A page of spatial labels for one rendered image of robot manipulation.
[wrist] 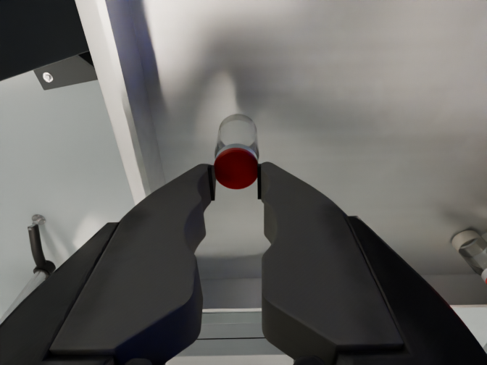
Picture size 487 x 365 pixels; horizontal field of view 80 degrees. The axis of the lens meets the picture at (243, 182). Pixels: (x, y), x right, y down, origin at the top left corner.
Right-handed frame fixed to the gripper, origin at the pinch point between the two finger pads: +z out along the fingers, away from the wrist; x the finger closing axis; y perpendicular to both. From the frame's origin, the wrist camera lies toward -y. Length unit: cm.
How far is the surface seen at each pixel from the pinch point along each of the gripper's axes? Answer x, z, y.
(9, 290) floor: -137, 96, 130
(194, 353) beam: -20, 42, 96
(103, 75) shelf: -8.6, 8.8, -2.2
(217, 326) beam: -13, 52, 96
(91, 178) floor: -67, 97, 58
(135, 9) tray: -5.6, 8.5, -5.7
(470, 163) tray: 17.1, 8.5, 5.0
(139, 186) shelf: -8.2, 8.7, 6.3
